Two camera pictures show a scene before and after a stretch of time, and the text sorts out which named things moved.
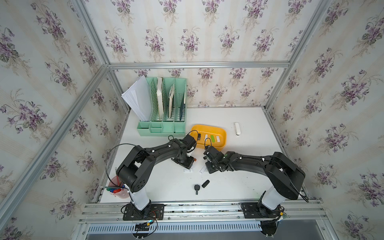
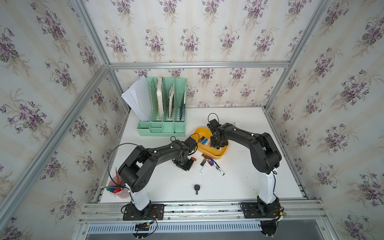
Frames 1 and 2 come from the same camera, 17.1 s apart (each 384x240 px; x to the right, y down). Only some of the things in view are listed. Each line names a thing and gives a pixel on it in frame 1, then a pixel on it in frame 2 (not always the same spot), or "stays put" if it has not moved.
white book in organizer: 160,97 stays put
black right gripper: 209,171 -> 212,144
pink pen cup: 117,188 stays put
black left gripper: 189,164 stays put
